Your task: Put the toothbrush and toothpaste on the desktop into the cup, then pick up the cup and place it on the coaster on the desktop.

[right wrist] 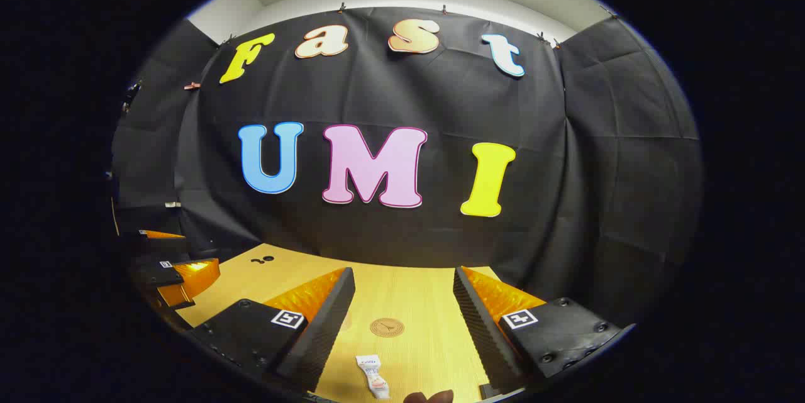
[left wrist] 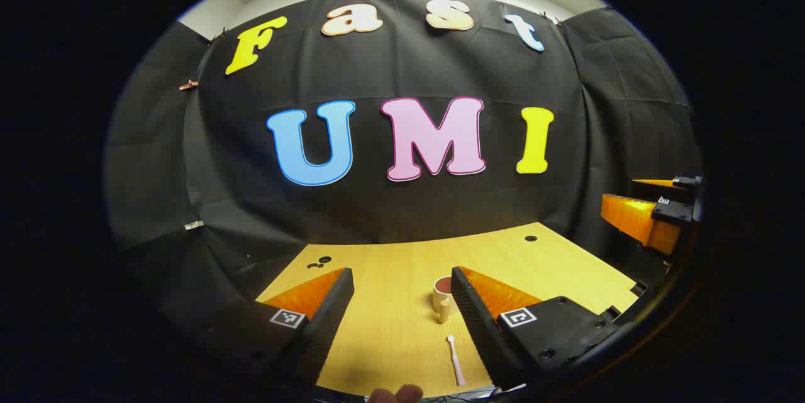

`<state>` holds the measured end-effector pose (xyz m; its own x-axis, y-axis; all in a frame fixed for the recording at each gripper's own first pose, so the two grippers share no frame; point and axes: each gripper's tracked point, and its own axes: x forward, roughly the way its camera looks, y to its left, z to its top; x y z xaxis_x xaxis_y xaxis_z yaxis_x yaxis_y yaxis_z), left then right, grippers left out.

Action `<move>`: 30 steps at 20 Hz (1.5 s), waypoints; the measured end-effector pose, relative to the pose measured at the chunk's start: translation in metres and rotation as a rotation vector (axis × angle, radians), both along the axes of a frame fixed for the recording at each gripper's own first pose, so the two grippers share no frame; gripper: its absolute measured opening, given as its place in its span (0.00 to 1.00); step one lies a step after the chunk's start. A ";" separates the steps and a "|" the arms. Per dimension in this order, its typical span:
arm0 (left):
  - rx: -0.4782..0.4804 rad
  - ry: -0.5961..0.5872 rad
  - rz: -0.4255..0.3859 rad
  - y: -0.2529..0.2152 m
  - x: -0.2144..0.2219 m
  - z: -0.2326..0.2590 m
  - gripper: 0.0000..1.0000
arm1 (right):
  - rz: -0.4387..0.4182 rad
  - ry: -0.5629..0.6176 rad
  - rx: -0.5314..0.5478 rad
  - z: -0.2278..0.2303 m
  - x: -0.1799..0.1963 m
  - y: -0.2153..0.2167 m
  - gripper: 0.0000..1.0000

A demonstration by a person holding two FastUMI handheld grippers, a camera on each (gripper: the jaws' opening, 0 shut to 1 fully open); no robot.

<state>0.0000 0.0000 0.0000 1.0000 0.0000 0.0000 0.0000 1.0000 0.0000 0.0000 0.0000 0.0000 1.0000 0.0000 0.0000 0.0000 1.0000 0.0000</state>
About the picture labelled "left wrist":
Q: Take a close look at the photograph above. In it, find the wooden desktop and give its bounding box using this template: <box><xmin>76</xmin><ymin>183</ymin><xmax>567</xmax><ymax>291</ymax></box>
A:
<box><xmin>255</xmin><ymin>222</ymin><xmax>640</xmax><ymax>399</ymax></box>

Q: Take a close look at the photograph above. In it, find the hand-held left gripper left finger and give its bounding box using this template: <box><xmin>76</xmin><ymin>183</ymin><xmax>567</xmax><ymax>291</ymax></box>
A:
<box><xmin>189</xmin><ymin>267</ymin><xmax>355</xmax><ymax>391</ymax></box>

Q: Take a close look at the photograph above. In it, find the white toothbrush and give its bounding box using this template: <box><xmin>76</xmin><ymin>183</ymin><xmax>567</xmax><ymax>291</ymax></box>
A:
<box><xmin>446</xmin><ymin>335</ymin><xmax>467</xmax><ymax>387</ymax></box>

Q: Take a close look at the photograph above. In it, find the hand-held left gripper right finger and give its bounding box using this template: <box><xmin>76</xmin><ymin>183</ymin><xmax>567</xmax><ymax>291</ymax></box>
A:
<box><xmin>450</xmin><ymin>266</ymin><xmax>623</xmax><ymax>391</ymax></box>

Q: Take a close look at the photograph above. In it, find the beige cup with handle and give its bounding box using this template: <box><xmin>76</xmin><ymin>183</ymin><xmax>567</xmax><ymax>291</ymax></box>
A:
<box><xmin>432</xmin><ymin>276</ymin><xmax>463</xmax><ymax>324</ymax></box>

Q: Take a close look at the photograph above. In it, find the black backdrop cloth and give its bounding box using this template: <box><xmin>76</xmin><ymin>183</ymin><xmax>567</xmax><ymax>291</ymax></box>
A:
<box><xmin>104</xmin><ymin>0</ymin><xmax>704</xmax><ymax>328</ymax></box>

